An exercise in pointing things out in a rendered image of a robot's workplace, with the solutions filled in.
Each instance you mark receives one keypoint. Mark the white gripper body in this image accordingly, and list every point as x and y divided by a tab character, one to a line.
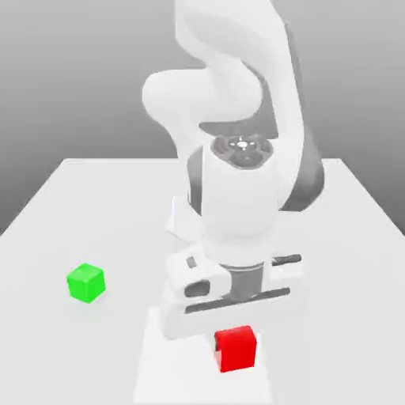
196	319

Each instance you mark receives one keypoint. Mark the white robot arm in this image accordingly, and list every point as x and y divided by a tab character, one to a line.
234	202

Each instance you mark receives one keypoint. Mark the small red cube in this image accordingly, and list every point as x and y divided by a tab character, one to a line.
239	349

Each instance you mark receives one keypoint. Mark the small green cube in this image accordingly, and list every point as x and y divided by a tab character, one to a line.
85	283

